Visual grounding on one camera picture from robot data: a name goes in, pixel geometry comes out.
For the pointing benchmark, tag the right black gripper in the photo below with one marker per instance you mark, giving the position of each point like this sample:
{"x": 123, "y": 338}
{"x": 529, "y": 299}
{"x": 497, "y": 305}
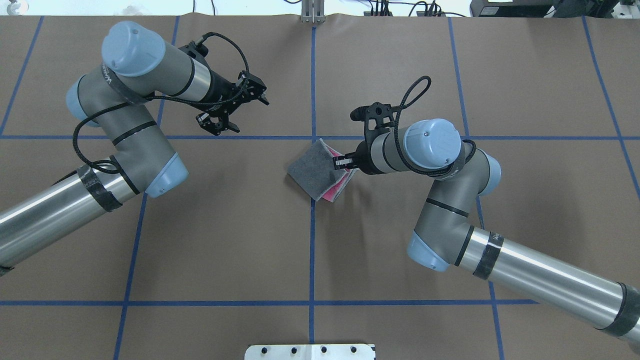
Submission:
{"x": 364, "y": 156}

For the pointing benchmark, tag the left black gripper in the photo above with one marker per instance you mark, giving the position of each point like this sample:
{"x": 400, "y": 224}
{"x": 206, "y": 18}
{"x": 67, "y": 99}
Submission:
{"x": 218, "y": 89}

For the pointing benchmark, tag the pink and grey towel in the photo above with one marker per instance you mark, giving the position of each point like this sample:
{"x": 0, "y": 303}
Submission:
{"x": 315, "y": 173}

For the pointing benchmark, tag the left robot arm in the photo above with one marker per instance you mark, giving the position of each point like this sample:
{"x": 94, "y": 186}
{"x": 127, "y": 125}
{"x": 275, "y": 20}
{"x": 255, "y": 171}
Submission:
{"x": 120, "y": 146}

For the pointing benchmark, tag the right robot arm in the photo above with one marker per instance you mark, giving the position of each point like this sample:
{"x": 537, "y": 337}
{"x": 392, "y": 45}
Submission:
{"x": 570, "y": 194}

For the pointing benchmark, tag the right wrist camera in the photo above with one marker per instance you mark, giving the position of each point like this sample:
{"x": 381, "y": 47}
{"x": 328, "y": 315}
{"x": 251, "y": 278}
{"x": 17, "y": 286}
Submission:
{"x": 378, "y": 118}

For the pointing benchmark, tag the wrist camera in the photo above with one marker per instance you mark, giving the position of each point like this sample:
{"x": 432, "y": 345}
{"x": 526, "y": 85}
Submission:
{"x": 378, "y": 118}
{"x": 197, "y": 51}

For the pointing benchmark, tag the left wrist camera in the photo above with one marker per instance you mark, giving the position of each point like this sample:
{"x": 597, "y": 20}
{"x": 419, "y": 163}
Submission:
{"x": 197, "y": 51}

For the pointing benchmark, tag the aluminium frame post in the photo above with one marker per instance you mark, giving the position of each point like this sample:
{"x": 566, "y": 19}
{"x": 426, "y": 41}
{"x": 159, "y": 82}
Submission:
{"x": 313, "y": 11}

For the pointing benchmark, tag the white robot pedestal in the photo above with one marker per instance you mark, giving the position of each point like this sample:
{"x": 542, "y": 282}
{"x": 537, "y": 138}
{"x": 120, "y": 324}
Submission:
{"x": 323, "y": 351}

